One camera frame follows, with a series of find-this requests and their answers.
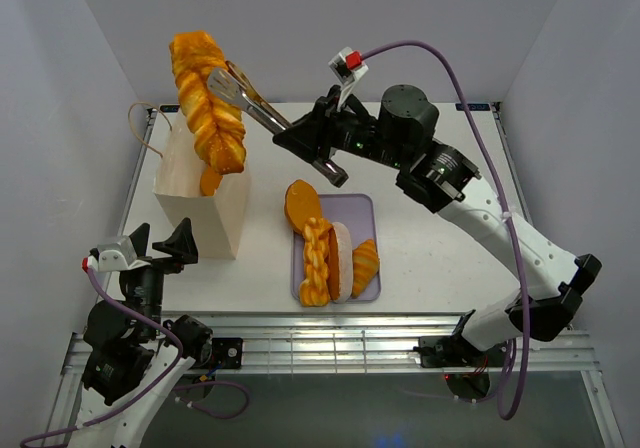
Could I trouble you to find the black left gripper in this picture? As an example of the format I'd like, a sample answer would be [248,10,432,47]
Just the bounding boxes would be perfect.
[127,215,198,336]

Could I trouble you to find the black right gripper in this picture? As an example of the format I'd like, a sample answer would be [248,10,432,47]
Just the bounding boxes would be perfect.
[271,86,406,171]

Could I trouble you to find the oval orange bread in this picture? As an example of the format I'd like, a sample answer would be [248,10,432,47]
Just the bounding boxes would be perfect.
[284,179,323,235]

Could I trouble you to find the chunky orange bread loaf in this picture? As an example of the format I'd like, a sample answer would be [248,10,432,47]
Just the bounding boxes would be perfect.
[200,166,223,197]

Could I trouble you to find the white sugared bread slice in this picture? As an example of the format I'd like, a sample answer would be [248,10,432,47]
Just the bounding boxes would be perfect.
[327,222,353,303]

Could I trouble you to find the long twisted braided bread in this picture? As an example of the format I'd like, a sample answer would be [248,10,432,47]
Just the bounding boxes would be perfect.
[169,31,246,175]

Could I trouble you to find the metal serving tongs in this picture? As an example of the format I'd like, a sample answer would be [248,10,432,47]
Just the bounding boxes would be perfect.
[207,61,292,136]

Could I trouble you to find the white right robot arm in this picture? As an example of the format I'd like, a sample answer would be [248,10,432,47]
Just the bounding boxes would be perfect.
[273,84,602,366]

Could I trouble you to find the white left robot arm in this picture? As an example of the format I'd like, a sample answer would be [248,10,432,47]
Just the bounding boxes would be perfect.
[69,218,213,447]

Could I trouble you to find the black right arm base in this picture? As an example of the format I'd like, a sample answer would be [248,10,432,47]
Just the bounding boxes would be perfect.
[412,335,507,369]

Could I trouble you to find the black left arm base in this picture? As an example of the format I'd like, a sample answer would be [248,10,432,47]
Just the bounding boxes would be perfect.
[194,337,244,370]

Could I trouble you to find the beige paper bag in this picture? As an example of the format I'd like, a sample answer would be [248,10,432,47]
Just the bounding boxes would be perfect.
[153,111,251,259]

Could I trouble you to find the lavender plastic tray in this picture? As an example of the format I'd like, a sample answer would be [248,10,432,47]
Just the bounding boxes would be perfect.
[291,193,378,301]

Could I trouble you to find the small striped croissant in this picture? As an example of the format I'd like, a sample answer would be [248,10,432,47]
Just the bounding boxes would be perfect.
[352,239,380,298]

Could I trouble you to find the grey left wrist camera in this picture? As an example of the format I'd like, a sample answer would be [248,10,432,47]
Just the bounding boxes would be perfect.
[82,236,150,272]

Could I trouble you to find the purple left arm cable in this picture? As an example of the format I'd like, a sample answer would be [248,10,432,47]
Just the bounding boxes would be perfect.
[19,270,251,448]

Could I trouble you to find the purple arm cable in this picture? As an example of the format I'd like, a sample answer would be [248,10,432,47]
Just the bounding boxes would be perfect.
[19,270,251,448]
[360,40,530,421]

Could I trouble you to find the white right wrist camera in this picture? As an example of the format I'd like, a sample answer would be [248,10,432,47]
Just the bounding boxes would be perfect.
[328,47,368,111]

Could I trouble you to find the aluminium frame rail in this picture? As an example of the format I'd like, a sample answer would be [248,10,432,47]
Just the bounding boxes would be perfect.
[62,101,626,448]

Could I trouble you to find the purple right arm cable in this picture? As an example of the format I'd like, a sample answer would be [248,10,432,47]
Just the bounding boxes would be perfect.
[360,40,530,421]

